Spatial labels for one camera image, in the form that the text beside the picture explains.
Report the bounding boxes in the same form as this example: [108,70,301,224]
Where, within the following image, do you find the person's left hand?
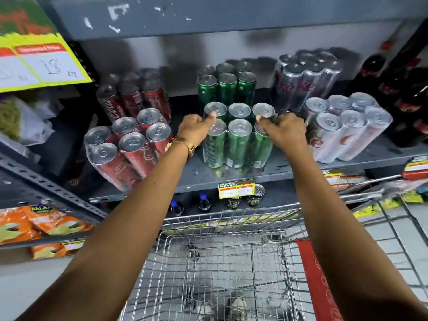
[176,112,217,147]

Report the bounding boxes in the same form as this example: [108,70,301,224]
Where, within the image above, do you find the person's right hand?
[256,112,309,151]

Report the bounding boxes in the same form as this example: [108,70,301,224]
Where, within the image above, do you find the pack of green cans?
[197,62,257,108]
[202,101,277,169]

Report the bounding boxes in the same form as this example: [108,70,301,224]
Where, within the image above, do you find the person's left forearm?
[15,143,188,321]

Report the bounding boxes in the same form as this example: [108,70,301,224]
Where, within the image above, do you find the person's right forearm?
[287,144,428,321]

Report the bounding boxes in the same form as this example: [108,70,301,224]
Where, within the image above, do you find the wrapped pack of silver cans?
[270,50,344,113]
[304,92,394,164]

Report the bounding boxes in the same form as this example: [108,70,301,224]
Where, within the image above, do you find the grey metal shelf rack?
[0,0,428,251]

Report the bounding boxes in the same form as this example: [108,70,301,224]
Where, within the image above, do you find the yellow shelf price tag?
[218,180,256,200]

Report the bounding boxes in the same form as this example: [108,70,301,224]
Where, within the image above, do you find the wrapped pack of red cans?
[96,68,172,125]
[84,107,173,193]

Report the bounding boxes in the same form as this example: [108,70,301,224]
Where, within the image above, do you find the white and red shelf label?
[322,169,369,191]

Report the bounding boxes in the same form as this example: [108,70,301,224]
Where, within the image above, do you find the row of dark soda bottles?
[348,19,428,148]

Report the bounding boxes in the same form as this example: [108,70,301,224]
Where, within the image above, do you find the red cart seat flap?
[296,238,346,321]

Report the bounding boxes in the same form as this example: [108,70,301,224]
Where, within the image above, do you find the large yellow price sign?
[0,0,93,94]

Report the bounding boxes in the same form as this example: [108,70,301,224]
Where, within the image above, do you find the clear plastic bags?
[0,92,65,148]

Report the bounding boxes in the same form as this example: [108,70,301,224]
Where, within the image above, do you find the orange snack packet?
[29,239,86,261]
[0,204,95,246]

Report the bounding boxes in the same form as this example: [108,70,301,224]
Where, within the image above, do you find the gold wrist bracelet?
[165,137,196,161]

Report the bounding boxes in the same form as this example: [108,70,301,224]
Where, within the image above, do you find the metal wire shopping cart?
[119,174,428,321]

